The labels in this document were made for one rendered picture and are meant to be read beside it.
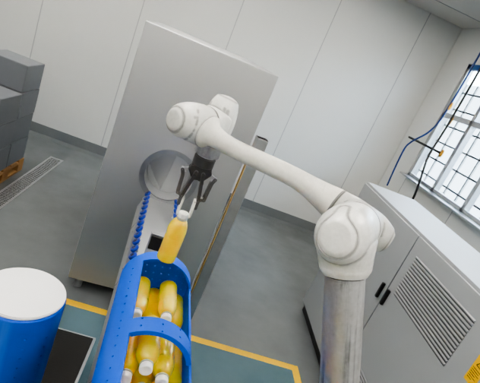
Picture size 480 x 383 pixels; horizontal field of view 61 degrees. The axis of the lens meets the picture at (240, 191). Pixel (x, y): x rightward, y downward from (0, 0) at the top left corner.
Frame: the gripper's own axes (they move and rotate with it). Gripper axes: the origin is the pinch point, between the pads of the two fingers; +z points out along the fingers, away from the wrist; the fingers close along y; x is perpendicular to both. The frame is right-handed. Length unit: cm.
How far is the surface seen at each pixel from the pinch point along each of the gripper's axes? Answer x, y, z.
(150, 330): 35.3, 2.2, 26.2
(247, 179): -66, -35, 2
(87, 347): -68, 15, 134
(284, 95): -422, -134, -24
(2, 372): 21, 41, 69
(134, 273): 3.0, 9.3, 30.1
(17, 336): 20, 40, 53
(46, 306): 12, 34, 46
